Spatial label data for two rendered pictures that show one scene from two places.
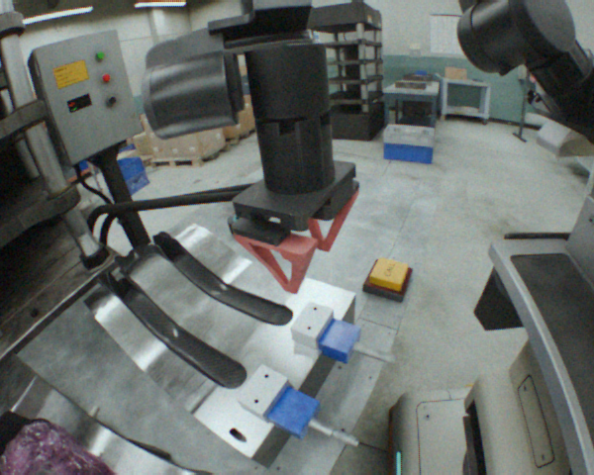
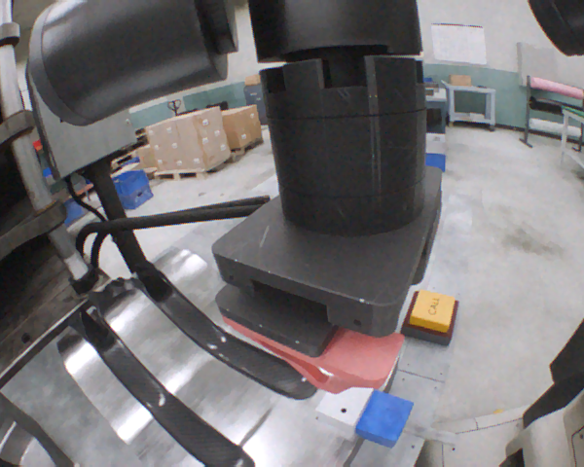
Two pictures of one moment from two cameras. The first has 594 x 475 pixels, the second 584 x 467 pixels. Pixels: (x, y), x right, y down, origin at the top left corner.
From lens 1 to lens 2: 0.12 m
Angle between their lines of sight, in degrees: 4
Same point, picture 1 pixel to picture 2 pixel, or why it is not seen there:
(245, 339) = (251, 416)
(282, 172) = (329, 184)
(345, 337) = (392, 418)
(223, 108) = (180, 26)
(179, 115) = (87, 59)
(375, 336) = (419, 393)
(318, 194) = (409, 235)
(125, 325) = (99, 381)
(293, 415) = not seen: outside the picture
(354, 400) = not seen: outside the picture
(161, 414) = not seen: outside the picture
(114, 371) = (98, 421)
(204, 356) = (198, 434)
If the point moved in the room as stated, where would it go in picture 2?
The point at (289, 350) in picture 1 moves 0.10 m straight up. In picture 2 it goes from (314, 436) to (299, 393)
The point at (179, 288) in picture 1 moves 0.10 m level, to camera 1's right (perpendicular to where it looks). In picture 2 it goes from (165, 338) to (239, 333)
